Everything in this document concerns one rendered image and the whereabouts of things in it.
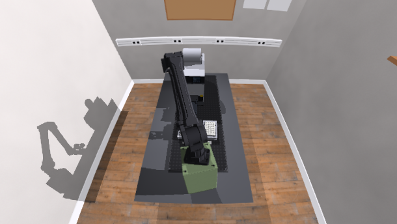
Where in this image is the dark grey cylinder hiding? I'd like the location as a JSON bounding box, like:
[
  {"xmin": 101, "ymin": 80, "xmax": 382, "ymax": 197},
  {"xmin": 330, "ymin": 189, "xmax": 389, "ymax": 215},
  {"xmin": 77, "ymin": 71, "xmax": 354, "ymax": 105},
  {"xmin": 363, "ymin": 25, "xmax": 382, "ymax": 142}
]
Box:
[{"xmin": 183, "ymin": 48, "xmax": 201, "ymax": 63}]

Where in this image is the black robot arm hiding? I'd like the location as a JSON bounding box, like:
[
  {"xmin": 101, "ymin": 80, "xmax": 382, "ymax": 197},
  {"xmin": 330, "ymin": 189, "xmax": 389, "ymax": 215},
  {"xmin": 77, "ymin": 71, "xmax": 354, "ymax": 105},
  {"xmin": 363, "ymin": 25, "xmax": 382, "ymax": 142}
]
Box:
[{"xmin": 161, "ymin": 51, "xmax": 210, "ymax": 165}]

